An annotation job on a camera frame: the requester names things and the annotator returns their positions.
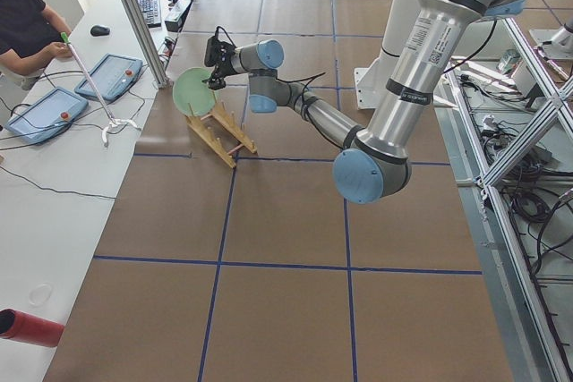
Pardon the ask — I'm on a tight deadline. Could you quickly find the black computer mouse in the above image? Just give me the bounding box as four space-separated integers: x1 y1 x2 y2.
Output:
90 25 111 37

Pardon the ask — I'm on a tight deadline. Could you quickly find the mint green plate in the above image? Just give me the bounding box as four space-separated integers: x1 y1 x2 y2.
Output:
172 67 216 116

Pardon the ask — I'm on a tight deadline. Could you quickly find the red bottle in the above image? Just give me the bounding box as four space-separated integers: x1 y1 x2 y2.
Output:
1 309 64 347

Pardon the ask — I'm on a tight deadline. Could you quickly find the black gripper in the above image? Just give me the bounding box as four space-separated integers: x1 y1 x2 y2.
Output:
202 48 242 89

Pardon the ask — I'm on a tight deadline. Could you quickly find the teach pendant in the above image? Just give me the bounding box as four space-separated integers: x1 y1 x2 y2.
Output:
90 54 143 103
5 87 88 144

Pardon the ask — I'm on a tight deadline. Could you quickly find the near teach pendant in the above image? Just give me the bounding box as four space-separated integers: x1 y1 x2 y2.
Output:
5 87 88 144

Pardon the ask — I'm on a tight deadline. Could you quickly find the black computer box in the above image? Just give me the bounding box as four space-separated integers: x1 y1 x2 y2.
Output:
164 0 192 32

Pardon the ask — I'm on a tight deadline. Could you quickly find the aluminium side frame rail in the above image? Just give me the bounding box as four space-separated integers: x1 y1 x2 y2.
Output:
438 9 572 381

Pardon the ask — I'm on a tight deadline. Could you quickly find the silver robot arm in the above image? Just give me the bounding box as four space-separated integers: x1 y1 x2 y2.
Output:
205 0 525 204

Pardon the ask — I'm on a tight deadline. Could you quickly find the black keyboard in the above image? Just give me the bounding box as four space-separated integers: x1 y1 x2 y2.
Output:
136 0 162 28

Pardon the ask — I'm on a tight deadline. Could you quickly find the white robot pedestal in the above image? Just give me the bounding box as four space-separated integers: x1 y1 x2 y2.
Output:
355 0 420 110

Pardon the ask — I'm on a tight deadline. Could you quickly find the metal reacher grabber stick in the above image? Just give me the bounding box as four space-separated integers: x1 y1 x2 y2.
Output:
60 32 141 148

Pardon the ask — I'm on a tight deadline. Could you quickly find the wooden dish rack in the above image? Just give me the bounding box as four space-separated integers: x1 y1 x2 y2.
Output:
186 100 258 169

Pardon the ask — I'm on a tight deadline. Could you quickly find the far teach pendant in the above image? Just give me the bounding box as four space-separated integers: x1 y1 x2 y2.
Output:
90 54 143 103

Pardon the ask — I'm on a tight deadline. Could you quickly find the person in black shirt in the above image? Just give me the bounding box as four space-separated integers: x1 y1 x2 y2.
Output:
1 0 72 90

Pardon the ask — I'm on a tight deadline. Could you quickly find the aluminium frame post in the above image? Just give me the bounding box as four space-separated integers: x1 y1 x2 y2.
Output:
121 0 170 89

